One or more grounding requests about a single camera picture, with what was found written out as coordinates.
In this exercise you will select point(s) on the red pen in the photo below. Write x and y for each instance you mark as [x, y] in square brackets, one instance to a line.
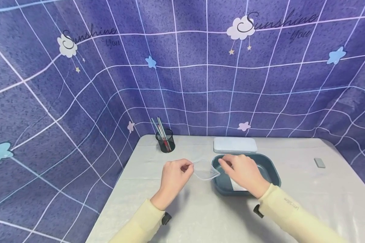
[166, 143]

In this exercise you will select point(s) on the person's right fingers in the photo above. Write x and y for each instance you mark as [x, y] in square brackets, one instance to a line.
[226, 162]

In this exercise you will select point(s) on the person's left thumb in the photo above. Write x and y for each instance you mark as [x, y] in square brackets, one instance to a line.
[188, 170]

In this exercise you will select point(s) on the person's right forearm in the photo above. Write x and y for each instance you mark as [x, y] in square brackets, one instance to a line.
[295, 216]

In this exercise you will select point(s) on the white paper slip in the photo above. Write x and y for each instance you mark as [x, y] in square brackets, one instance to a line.
[236, 185]

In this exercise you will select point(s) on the dark blue plastic tray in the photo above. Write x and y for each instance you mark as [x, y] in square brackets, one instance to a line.
[269, 172]

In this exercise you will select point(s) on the black wrist band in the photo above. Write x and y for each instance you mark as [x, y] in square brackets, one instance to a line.
[258, 211]
[166, 218]

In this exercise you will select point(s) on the black mesh pen holder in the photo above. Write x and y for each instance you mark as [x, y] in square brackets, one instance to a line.
[165, 143]

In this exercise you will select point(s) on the white flat rectangular lid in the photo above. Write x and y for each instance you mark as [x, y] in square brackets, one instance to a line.
[234, 144]

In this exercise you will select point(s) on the clear plastic bag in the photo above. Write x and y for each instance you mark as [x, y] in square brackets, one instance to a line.
[205, 170]

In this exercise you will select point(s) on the small grey eraser block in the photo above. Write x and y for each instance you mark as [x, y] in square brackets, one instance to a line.
[319, 163]

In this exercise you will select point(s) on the person's left hand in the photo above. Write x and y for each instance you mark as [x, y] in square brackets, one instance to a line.
[172, 182]

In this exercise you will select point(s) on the grey pen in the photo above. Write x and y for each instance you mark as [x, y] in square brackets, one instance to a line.
[156, 126]

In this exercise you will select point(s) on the person's right hand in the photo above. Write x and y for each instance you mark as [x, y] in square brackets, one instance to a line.
[246, 175]

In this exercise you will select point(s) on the person's left forearm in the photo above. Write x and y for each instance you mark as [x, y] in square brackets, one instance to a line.
[140, 223]

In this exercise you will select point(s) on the person's left fingers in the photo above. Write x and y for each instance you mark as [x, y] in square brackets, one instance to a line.
[182, 162]

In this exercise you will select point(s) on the silver pen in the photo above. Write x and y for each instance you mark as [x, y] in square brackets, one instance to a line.
[161, 126]

